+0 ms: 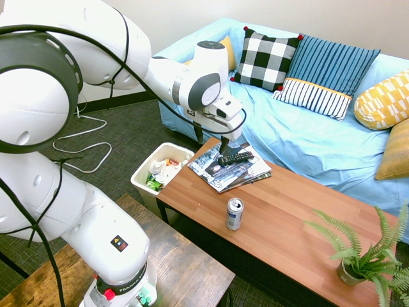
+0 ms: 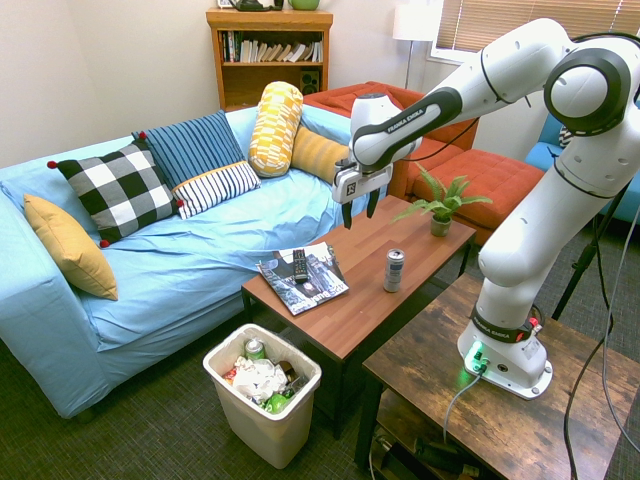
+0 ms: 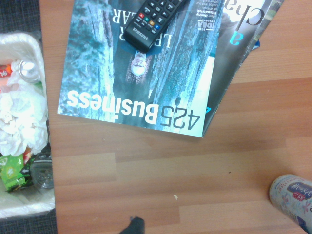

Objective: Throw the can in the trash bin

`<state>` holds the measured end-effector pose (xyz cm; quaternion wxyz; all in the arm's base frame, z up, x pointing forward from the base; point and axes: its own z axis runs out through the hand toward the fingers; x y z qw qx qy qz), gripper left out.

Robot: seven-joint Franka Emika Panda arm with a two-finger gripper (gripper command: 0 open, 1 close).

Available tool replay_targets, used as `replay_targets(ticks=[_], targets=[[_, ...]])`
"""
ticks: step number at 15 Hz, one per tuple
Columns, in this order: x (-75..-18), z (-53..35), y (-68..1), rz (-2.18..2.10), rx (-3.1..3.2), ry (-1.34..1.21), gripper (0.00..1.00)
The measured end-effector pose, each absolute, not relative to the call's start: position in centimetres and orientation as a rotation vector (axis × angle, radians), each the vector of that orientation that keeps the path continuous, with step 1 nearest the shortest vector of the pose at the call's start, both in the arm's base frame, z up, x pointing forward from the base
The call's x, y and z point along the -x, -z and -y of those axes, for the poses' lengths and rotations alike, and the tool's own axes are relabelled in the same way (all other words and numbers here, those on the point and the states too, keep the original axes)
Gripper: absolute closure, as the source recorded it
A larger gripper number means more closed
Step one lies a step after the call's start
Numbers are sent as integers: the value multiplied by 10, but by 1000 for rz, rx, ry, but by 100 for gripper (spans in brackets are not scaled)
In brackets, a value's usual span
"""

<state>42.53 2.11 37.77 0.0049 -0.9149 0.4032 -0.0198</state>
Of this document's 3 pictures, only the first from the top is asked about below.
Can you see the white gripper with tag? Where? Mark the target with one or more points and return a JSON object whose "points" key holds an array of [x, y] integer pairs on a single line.
{"points": [[223, 128]]}

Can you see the silver blue drink can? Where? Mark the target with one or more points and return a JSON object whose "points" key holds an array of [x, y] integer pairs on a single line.
{"points": [[234, 217]]}

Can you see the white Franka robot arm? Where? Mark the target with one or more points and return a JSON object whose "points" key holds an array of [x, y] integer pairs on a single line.
{"points": [[25, 105]]}

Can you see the beige plastic trash bin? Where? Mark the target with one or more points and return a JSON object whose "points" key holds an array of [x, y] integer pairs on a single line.
{"points": [[148, 199]]}

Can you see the black TV remote control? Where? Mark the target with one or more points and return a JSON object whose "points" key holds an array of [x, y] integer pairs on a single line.
{"points": [[234, 157]]}

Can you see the dark cover business magazine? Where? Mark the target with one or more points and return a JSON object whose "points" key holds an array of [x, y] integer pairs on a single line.
{"points": [[211, 174]]}

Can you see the red orange wrapper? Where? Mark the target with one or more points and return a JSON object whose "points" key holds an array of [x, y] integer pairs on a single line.
{"points": [[174, 163]]}

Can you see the crumpled white paper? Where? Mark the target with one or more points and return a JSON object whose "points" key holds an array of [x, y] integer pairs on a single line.
{"points": [[163, 171]]}

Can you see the magazine with green edge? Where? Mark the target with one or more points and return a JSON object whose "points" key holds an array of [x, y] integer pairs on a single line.
{"points": [[255, 179]]}

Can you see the green snack wrapper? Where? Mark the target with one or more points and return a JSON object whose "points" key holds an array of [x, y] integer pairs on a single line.
{"points": [[153, 185]]}

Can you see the plain mustard pillow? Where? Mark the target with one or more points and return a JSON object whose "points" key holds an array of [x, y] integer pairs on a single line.
{"points": [[230, 54]]}

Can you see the light blue covered sofa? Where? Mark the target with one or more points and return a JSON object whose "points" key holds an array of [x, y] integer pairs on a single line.
{"points": [[303, 137]]}

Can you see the black white checkered pillow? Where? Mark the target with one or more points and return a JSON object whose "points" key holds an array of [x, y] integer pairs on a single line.
{"points": [[265, 60]]}

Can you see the wooden coffee table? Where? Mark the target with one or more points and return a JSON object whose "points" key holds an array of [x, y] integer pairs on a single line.
{"points": [[287, 217]]}

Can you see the rustic dark wood table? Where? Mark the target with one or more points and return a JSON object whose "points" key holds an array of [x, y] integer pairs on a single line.
{"points": [[191, 265]]}

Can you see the blue striped pillow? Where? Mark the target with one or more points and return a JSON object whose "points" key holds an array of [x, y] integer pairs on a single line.
{"points": [[329, 64]]}

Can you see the yellow white patterned bolster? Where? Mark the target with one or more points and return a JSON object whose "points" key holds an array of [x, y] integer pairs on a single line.
{"points": [[383, 102]]}

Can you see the tan woven pillow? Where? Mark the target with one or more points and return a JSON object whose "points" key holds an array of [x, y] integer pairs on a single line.
{"points": [[396, 153]]}

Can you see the potted green fern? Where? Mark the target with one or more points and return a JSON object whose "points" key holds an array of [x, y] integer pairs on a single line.
{"points": [[348, 275]]}

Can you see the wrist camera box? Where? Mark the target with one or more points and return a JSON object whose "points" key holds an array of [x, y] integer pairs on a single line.
{"points": [[228, 104]]}

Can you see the black camera stand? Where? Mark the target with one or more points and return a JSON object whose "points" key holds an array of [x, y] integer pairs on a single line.
{"points": [[14, 264]]}

